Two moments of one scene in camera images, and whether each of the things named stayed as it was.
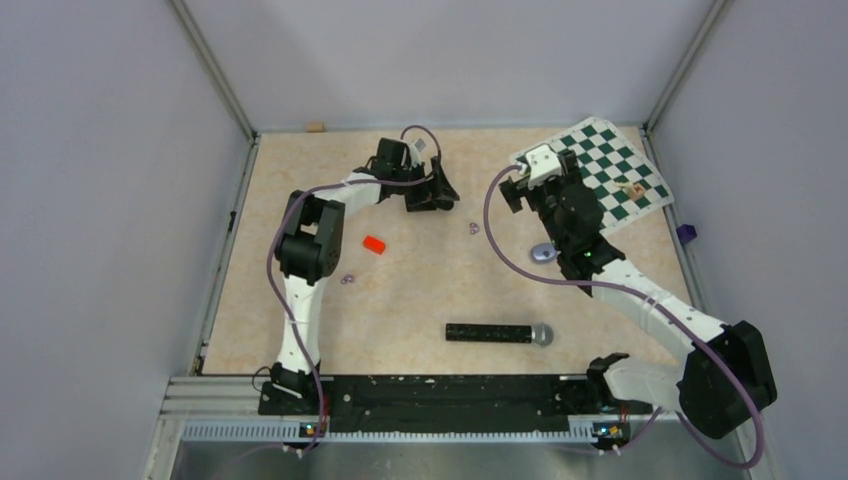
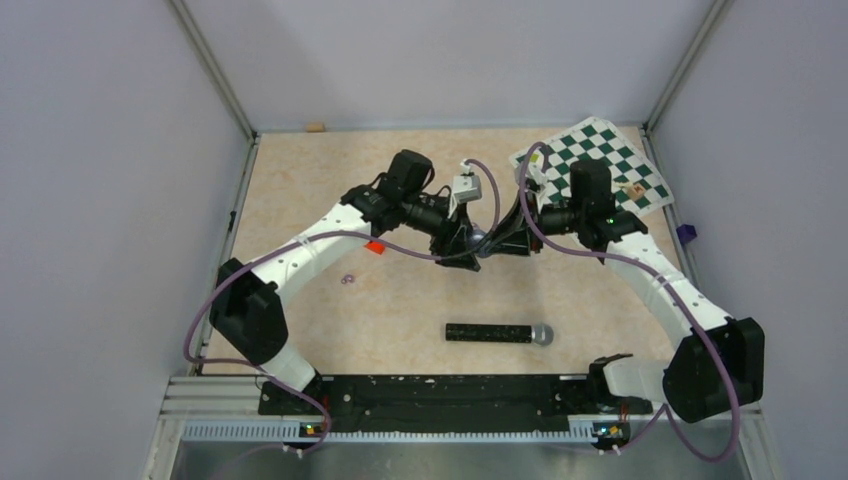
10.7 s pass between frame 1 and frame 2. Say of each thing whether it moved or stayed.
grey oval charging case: moved
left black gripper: moved
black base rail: stayed
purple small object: stayed
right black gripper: moved
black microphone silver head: stayed
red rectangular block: stayed
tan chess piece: stayed
